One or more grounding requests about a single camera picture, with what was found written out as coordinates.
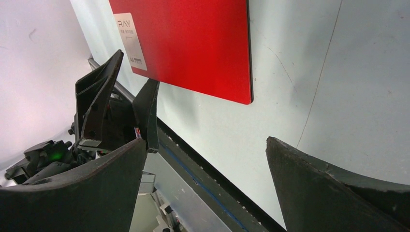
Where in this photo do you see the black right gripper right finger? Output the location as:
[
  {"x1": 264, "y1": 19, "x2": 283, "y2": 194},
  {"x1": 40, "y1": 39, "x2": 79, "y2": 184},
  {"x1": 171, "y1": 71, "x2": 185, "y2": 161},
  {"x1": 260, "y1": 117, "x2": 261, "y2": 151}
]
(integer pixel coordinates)
[{"x1": 266, "y1": 137, "x2": 410, "y2": 232}]

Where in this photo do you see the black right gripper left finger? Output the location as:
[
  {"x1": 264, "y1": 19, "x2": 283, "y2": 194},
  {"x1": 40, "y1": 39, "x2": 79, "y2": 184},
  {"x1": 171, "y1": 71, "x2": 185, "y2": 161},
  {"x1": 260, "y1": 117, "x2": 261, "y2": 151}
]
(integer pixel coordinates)
[{"x1": 0, "y1": 139, "x2": 147, "y2": 232}]

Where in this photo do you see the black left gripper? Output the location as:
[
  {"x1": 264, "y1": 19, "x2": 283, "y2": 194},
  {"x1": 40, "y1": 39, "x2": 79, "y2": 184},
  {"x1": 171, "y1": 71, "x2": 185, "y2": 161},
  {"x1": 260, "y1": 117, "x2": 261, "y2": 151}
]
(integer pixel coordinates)
[{"x1": 74, "y1": 49, "x2": 160, "y2": 154}]

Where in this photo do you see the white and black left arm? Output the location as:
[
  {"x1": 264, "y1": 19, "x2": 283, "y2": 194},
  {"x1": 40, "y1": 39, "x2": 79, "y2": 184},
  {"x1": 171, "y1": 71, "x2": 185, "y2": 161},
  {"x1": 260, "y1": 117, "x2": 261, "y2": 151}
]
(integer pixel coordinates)
[{"x1": 5, "y1": 50, "x2": 160, "y2": 185}]

